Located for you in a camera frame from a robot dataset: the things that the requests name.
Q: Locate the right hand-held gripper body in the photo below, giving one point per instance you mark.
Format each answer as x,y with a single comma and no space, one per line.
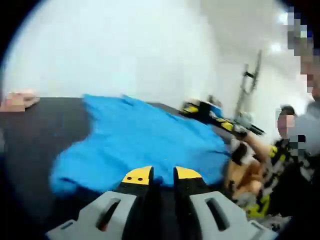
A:
243,125

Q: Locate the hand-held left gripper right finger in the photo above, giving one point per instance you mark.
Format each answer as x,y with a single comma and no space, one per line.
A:
232,225

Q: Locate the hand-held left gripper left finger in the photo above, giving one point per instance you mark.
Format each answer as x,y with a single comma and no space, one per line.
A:
100,220

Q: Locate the blue cloth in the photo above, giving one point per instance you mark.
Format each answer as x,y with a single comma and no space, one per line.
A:
140,140

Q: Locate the pink cloth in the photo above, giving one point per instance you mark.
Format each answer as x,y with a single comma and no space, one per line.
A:
32,100

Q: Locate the person's right hand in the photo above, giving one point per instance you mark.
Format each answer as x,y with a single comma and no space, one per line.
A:
241,151

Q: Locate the small blue box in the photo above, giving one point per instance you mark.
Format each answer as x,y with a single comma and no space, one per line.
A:
217,110

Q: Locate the yellow black tool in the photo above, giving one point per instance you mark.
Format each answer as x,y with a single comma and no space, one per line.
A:
190,109

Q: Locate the black mesh basket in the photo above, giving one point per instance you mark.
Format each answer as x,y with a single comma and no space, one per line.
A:
186,101

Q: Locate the person in patterned shirt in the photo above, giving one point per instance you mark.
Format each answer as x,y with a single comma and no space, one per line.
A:
275,175

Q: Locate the black monitor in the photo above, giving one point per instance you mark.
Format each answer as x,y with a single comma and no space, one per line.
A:
258,65

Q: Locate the ceiling light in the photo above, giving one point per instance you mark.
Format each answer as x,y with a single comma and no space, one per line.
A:
276,47

